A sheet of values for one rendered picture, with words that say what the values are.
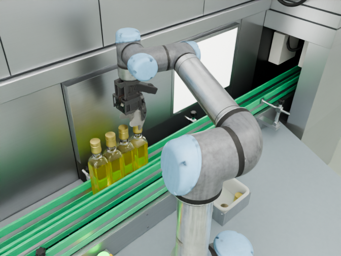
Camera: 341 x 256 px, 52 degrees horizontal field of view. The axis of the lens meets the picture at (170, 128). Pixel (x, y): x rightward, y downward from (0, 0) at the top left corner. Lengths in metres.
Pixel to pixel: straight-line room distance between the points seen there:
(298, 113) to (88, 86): 1.20
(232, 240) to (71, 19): 0.82
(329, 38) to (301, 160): 0.59
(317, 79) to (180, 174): 1.30
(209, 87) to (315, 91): 1.09
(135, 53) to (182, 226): 0.48
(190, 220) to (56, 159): 0.68
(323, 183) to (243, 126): 1.05
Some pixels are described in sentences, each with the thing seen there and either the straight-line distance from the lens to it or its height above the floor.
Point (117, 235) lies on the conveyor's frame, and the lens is 1.30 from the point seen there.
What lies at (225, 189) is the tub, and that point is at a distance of 1.57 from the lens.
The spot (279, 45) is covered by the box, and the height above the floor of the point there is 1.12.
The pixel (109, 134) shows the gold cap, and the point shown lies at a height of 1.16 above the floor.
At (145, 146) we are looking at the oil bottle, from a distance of 1.31.
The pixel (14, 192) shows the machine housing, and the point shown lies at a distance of 1.35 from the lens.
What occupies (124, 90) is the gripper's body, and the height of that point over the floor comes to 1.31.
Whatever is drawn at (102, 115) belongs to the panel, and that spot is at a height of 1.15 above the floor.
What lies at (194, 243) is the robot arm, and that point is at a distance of 0.88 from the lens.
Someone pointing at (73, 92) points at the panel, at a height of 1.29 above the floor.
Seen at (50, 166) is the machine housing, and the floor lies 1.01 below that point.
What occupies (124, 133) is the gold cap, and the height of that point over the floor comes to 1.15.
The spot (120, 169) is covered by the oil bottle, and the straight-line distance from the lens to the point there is 1.29.
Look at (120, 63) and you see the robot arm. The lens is 1.10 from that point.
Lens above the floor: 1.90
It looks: 37 degrees down
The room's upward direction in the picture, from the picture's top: 2 degrees clockwise
